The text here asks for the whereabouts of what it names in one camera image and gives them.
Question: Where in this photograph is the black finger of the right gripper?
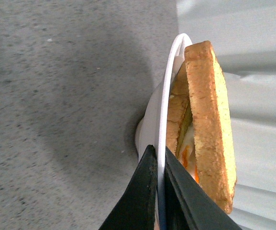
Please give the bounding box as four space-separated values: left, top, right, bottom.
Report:
100 145 157 230
165 149 240 230

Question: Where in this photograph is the bread slice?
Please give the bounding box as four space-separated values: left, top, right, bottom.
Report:
166 63 189 157
185 41 237 214

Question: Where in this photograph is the white round plate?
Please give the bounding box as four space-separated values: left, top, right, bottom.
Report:
135 33 192 230

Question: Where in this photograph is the fried egg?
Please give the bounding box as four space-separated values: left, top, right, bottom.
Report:
178 105 199 184

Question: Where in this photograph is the grey curtain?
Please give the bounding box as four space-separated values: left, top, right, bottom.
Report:
177 0 276 230

